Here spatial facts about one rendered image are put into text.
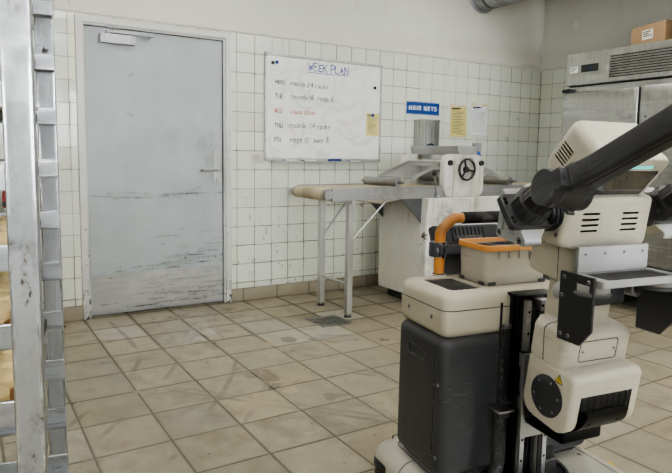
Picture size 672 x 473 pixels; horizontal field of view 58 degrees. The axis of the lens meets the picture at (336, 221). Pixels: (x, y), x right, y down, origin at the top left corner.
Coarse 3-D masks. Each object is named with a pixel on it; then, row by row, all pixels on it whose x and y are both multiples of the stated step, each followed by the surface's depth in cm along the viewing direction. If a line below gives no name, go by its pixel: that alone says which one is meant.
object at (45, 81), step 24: (48, 24) 104; (48, 48) 104; (48, 72) 105; (48, 96) 105; (48, 144) 106; (48, 192) 107; (48, 240) 108; (48, 288) 108; (48, 336) 109; (48, 384) 110
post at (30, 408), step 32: (0, 0) 62; (0, 32) 63; (32, 32) 66; (0, 64) 63; (32, 64) 65; (32, 96) 64; (32, 128) 65; (32, 160) 65; (32, 192) 65; (32, 224) 66; (32, 256) 66; (32, 288) 66; (32, 320) 67; (32, 352) 67; (32, 384) 67; (32, 416) 68; (32, 448) 68
